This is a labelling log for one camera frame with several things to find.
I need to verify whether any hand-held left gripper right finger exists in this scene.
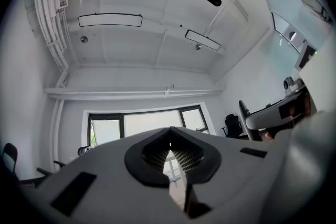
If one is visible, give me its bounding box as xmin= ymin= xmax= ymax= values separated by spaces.
xmin=170 ymin=127 xmax=287 ymax=224

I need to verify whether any white ceiling pipe bundle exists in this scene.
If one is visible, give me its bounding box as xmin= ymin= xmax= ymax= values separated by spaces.
xmin=34 ymin=0 xmax=69 ymax=74

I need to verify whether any long ceiling light panel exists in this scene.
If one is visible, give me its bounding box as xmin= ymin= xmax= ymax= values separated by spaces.
xmin=185 ymin=29 xmax=222 ymax=52
xmin=78 ymin=13 xmax=143 ymax=28

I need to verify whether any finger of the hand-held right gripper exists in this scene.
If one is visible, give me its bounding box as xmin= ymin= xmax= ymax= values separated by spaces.
xmin=238 ymin=100 xmax=263 ymax=142

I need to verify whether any dark framed window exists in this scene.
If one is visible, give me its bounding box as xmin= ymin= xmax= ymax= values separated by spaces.
xmin=87 ymin=104 xmax=211 ymax=146

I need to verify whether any white horizontal wall pipe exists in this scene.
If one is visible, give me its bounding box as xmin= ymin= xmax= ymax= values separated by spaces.
xmin=43 ymin=87 xmax=224 ymax=101

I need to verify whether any black office chair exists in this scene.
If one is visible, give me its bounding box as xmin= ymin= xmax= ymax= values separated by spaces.
xmin=2 ymin=142 xmax=67 ymax=188
xmin=222 ymin=113 xmax=244 ymax=138

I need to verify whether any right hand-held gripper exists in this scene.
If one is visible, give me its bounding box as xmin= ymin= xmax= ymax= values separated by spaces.
xmin=246 ymin=34 xmax=336 ymax=131

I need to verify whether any frosted glass partition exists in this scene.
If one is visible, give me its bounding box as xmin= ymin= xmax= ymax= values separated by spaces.
xmin=258 ymin=0 xmax=330 ymax=54

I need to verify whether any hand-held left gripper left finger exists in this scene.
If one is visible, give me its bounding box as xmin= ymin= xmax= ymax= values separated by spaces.
xmin=25 ymin=127 xmax=190 ymax=224

